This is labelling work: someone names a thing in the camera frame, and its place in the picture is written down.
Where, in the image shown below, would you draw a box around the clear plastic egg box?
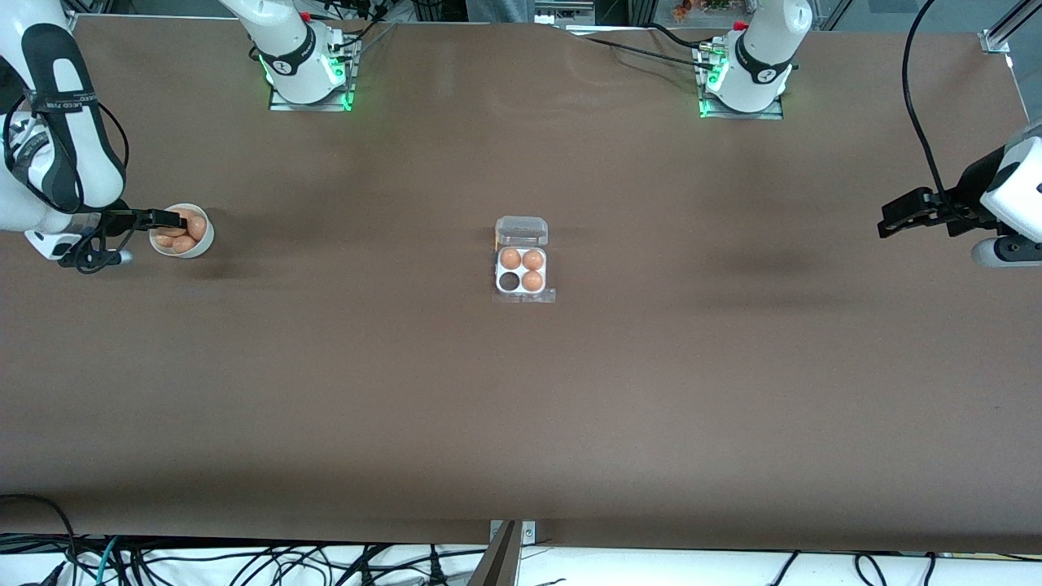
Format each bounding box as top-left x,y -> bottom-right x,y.
493,216 -> 549,298

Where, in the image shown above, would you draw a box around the white round bowl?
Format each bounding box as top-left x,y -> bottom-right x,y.
149,203 -> 215,259

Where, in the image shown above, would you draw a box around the orange decorative items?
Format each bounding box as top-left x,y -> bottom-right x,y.
672,0 -> 733,21

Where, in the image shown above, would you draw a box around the person in grey trousers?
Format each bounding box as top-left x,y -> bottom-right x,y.
466,0 -> 534,24

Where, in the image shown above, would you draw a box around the brown table cover sheet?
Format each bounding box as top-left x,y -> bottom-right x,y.
0,15 -> 1042,554

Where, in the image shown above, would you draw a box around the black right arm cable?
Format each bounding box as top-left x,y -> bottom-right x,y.
2,94 -> 131,273

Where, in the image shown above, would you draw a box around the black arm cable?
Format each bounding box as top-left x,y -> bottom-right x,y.
2,94 -> 131,273
900,0 -> 978,225

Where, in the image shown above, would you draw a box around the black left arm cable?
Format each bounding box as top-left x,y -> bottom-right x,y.
900,0 -> 978,225

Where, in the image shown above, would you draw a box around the aluminium frame profile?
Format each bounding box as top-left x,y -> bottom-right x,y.
981,0 -> 1042,54

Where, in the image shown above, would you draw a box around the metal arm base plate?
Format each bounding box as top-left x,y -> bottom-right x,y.
269,33 -> 359,113
698,45 -> 785,120

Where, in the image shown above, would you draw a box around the teal cable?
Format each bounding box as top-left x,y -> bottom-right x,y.
96,536 -> 121,586

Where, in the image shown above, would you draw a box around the metal equipment frame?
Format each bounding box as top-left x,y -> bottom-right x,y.
537,0 -> 595,25

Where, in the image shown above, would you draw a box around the dark camera post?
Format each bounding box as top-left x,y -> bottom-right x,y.
468,521 -> 522,586

